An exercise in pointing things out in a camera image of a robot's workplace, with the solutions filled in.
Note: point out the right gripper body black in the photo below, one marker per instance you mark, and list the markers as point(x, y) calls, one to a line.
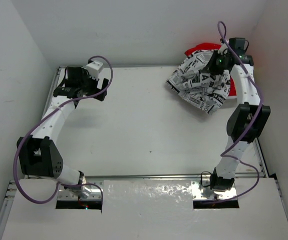
point(216, 65)

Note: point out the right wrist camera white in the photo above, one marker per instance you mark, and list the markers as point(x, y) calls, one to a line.
point(224, 49)

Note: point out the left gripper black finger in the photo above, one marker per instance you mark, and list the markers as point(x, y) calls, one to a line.
point(104, 84)
point(101, 96)

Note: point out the red trousers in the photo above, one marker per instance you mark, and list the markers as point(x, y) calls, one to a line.
point(213, 46)

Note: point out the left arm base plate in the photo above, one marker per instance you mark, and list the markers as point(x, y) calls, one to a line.
point(90, 192)

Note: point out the white front cover board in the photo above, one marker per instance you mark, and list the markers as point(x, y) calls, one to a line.
point(153, 210)

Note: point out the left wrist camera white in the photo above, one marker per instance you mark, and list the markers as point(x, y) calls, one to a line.
point(94, 68)

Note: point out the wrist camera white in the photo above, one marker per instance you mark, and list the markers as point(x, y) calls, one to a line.
point(94, 68)
point(224, 49)

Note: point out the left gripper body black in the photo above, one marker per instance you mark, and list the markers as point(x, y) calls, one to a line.
point(88, 85)

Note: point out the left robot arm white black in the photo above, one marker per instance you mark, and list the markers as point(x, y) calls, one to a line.
point(39, 155)

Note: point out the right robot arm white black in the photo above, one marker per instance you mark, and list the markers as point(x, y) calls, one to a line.
point(250, 116)

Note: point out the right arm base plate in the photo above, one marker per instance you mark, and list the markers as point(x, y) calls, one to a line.
point(201, 193)

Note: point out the newspaper print trousers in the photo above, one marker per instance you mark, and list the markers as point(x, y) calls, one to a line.
point(203, 90)

